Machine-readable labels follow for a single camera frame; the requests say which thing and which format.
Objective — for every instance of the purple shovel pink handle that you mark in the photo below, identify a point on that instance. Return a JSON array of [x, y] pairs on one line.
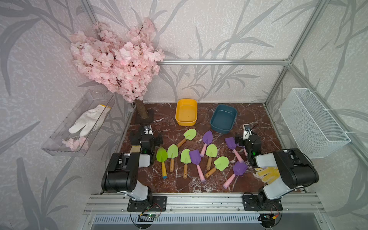
[[238, 170], [232, 145], [196, 159], [207, 139]]

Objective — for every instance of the large green shovel blue tip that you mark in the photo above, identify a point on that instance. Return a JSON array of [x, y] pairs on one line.
[[161, 157]]

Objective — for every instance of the white cotton glove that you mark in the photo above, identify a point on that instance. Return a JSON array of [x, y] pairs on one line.
[[90, 120]]

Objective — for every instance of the aluminium front rail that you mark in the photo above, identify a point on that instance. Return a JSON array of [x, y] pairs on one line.
[[205, 203]]

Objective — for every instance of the yellow dotted work glove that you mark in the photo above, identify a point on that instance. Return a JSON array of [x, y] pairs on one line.
[[268, 175]]

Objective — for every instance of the pink blossom sprig on shelf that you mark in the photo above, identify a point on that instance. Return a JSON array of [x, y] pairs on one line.
[[76, 143]]

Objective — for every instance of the green shovel wooden handle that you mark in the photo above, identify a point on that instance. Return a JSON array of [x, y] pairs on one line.
[[185, 159], [220, 163], [211, 153], [172, 154], [189, 135]]

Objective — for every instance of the yellow plastic storage box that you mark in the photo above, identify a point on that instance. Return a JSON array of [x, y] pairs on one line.
[[186, 112]]

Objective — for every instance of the clear acrylic wall shelf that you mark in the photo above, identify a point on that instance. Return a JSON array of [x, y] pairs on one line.
[[75, 135]]

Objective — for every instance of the pink cherry blossom tree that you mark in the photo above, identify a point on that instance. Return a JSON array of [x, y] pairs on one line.
[[123, 66]]

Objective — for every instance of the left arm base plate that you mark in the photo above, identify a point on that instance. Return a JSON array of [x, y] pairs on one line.
[[154, 203]]

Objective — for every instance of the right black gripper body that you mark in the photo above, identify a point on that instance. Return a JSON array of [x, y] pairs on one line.
[[249, 141]]

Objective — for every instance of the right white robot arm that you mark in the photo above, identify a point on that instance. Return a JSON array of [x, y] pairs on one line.
[[282, 171]]

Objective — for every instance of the white wire mesh basket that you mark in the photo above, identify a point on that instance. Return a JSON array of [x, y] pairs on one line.
[[312, 126]]

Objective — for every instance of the dark teal storage box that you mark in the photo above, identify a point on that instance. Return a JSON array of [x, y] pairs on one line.
[[223, 119]]

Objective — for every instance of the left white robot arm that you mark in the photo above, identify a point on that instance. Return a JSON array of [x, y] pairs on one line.
[[121, 174]]

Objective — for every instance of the black and yellow glove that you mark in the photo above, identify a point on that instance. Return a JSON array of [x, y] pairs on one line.
[[135, 149]]

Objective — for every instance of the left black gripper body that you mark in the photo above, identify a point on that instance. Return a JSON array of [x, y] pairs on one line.
[[143, 138]]

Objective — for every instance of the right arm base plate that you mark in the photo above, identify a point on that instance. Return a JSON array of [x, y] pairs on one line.
[[260, 203]]

